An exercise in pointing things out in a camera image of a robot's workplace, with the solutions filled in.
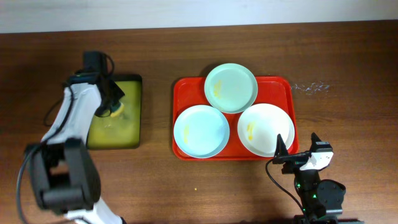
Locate black tray with yellow liquid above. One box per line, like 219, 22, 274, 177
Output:
86, 74, 142, 150

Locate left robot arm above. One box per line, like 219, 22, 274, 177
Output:
17, 51, 125, 223

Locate mint green plate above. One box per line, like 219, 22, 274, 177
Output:
204, 63, 258, 114

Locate white plate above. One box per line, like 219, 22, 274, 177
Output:
237, 103, 295, 157

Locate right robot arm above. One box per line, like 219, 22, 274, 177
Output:
266, 133, 361, 224

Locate light blue plate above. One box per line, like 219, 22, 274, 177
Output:
173, 105, 230, 159

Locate yellow green sponge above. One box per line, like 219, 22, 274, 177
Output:
110, 102, 124, 118

